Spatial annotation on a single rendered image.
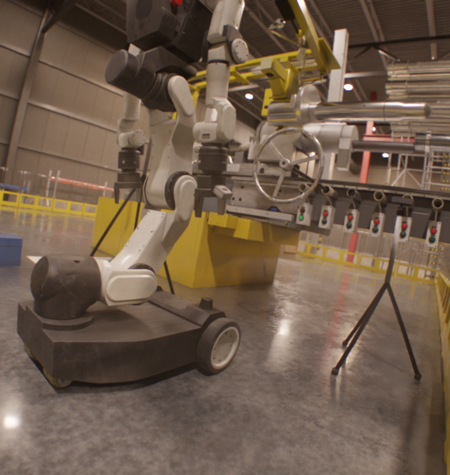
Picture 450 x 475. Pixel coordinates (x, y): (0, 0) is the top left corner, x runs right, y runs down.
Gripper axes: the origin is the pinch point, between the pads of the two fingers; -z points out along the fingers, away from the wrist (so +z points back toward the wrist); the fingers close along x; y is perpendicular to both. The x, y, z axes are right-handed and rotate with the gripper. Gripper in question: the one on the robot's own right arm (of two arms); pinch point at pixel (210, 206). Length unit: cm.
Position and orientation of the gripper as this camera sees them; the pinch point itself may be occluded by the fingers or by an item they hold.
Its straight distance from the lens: 95.0
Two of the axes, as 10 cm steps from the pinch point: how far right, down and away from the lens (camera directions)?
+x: 6.2, -1.4, 7.7
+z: 0.6, -9.7, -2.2
